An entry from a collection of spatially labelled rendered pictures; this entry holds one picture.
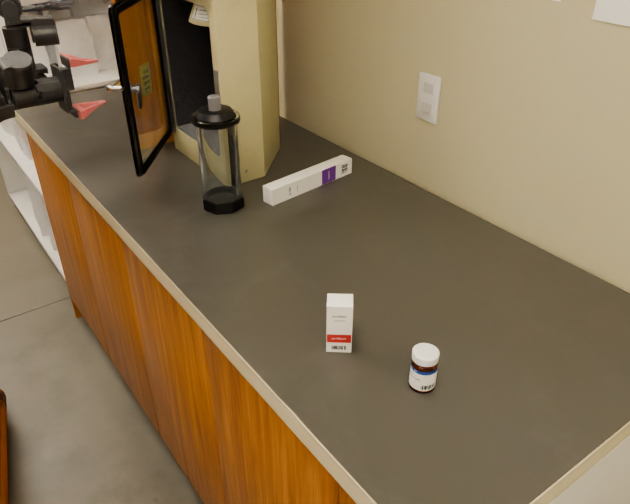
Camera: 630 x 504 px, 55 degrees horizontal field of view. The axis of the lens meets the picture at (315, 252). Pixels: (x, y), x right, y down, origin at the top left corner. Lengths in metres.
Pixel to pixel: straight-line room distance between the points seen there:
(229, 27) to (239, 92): 0.15
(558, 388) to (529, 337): 0.12
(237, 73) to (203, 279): 0.53
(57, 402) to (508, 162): 1.77
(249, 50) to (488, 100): 0.56
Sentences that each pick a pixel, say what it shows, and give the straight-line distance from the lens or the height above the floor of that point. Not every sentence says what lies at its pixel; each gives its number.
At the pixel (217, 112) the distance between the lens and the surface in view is 1.38.
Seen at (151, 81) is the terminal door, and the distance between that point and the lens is 1.66.
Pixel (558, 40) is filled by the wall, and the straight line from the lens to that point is 1.31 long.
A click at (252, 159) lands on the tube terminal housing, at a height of 1.00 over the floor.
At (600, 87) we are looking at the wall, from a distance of 1.28.
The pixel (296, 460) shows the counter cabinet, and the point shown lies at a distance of 1.10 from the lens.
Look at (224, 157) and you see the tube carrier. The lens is 1.40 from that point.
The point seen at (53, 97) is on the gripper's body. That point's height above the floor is 1.20.
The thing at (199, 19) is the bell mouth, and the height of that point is 1.33.
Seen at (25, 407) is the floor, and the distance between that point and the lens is 2.47.
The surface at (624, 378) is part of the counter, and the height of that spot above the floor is 0.94.
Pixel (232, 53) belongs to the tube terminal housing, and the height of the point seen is 1.27.
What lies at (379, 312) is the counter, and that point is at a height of 0.94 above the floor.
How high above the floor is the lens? 1.63
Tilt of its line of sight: 32 degrees down
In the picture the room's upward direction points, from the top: straight up
